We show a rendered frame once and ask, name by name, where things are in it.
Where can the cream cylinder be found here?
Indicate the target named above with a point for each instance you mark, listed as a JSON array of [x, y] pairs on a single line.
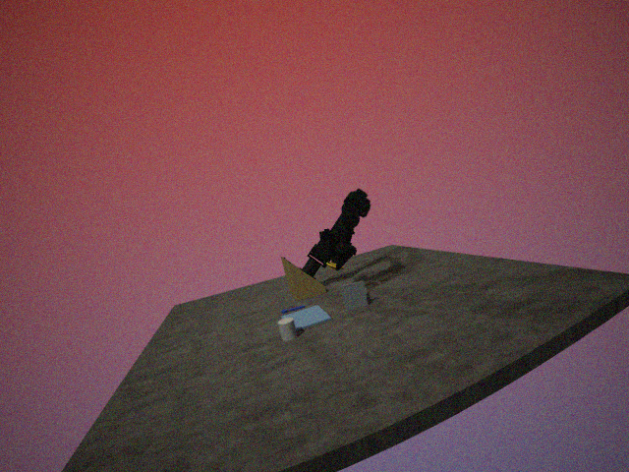
[[287, 329]]

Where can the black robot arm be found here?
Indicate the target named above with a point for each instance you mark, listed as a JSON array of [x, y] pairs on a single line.
[[355, 205]]

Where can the light blue flat mat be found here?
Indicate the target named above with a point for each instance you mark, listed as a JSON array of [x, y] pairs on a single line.
[[314, 315]]

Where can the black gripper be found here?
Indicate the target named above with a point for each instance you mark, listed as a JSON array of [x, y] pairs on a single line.
[[342, 250]]

